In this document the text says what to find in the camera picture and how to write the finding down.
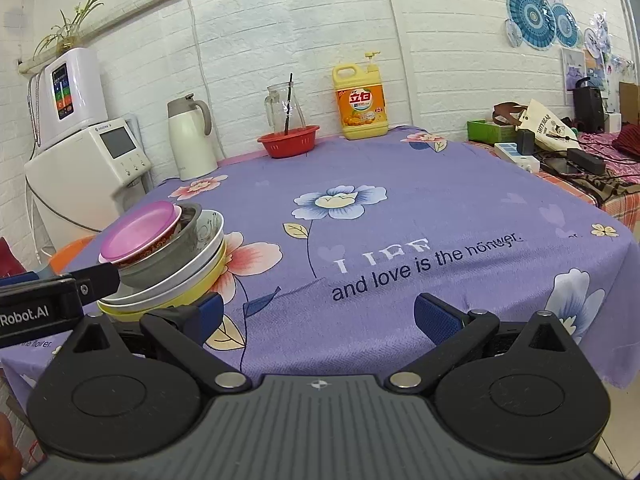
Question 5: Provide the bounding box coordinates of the plaid table cloth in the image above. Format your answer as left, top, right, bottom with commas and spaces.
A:
465, 132, 640, 233

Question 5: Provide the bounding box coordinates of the black speaker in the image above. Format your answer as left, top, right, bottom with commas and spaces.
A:
572, 77, 607, 132

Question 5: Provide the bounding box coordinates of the white floral plate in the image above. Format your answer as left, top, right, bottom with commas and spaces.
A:
97, 210, 226, 308

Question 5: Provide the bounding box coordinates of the clear glass pitcher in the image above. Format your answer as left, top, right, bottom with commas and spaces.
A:
265, 84, 307, 136

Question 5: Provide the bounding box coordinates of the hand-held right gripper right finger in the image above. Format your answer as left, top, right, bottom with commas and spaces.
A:
384, 291, 581, 395

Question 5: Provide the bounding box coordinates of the brown leather bag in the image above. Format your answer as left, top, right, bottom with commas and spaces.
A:
492, 101, 530, 126

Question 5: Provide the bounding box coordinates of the brown cardboard box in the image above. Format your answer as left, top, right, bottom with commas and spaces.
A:
618, 81, 640, 126

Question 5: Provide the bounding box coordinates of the large blue paper fan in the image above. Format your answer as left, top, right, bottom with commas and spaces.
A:
506, 0, 556, 51

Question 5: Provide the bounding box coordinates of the white wall water purifier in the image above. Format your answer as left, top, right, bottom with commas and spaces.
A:
36, 48, 108, 153

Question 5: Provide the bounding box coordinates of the white ceramic bowl red pattern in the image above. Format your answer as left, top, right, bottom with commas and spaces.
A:
107, 220, 183, 268

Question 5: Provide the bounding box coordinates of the dark red knitted cloth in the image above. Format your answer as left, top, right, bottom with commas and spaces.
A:
612, 125, 640, 158

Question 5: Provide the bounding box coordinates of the small blue paper fan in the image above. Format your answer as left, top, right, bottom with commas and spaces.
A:
550, 2, 581, 50

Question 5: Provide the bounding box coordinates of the green potted plant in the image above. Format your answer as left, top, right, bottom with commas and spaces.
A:
32, 0, 105, 61

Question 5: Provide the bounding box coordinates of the stainless steel bowl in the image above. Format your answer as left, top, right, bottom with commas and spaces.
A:
117, 203, 203, 288

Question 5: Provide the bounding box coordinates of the long black box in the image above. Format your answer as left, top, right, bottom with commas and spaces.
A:
567, 147, 607, 176

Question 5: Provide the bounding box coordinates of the green cardboard box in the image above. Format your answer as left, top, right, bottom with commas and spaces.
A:
467, 119, 518, 143

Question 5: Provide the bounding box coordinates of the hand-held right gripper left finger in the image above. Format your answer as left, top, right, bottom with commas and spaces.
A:
65, 291, 253, 395

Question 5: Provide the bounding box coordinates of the white water dispenser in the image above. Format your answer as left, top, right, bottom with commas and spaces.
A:
25, 116, 153, 241

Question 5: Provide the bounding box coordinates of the pink plastic bowl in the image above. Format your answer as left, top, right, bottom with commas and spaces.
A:
98, 201, 182, 263

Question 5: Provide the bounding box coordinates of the red plastic colander basket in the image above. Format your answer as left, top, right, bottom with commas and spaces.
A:
257, 125, 321, 159

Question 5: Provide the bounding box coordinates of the yellow detergent bottle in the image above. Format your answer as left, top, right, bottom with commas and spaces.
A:
332, 51, 389, 141

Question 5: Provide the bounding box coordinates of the black stirring stick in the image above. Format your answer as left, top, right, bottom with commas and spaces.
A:
283, 73, 294, 136

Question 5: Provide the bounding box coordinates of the cream tote bag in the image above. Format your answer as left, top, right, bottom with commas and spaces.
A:
515, 99, 581, 153

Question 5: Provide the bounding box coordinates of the white thermos jug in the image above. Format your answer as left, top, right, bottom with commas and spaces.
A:
166, 93, 219, 182

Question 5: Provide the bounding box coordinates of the purple floral tablecloth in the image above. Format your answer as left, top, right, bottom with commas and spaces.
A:
0, 125, 636, 411

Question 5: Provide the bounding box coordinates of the yellow bowl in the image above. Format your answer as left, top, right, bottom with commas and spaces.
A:
97, 240, 228, 317

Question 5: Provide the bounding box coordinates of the black tablet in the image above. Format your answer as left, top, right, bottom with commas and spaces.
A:
542, 156, 581, 176

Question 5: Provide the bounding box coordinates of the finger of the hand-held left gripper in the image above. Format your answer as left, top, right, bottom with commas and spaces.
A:
70, 261, 122, 306

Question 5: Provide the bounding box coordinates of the white power strip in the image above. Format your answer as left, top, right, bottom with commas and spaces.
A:
494, 141, 541, 172

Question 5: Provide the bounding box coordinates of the wall picture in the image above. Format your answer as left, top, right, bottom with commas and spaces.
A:
561, 47, 587, 96

